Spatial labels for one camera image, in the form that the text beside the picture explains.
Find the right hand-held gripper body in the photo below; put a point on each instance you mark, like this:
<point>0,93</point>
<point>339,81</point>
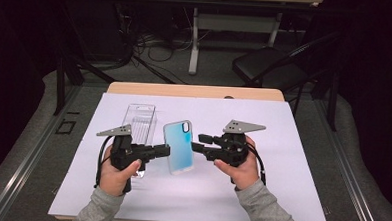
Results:
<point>230,148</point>

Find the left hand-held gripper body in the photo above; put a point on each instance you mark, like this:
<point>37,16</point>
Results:
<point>123,150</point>

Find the translucent phone case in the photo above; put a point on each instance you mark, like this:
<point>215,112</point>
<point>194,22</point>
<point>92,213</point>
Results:
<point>179,146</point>

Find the clear plastic box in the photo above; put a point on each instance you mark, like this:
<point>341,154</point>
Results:
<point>143,121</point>

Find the person's right hand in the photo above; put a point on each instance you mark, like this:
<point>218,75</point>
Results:
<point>244,174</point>

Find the person's left hand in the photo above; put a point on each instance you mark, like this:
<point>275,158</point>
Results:
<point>114,182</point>

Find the wooden table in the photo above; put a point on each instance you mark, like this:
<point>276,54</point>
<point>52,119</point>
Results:
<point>191,91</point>

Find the white table board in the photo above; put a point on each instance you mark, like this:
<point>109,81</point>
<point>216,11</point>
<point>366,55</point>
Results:
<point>213,198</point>

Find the black folding chair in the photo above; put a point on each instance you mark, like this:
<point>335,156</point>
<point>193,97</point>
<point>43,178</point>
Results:
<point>262,65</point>

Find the black metal stand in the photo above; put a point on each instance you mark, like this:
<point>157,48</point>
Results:
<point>333,103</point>
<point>60,84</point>

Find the aluminium floor rail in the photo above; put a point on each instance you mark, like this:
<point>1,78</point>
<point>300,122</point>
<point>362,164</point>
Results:
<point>348,170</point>
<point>32,156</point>

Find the white frame desk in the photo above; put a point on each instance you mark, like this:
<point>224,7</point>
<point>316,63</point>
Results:
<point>234,22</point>

